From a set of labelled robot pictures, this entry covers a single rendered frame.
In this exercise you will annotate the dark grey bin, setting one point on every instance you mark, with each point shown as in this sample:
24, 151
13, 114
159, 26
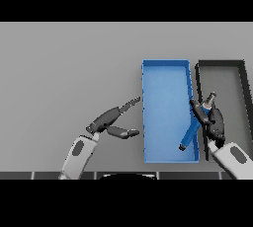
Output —
220, 83

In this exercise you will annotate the blue bin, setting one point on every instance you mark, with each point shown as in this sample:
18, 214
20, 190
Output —
166, 112

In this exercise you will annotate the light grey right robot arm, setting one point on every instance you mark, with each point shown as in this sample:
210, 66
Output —
232, 160

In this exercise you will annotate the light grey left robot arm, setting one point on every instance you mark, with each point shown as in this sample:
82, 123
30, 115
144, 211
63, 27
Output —
79, 155

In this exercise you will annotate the blue pipe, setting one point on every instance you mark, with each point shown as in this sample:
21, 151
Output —
194, 127

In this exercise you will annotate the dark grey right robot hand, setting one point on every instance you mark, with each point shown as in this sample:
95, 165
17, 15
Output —
215, 122

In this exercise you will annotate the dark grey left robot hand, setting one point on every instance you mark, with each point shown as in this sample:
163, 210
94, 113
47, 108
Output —
107, 119

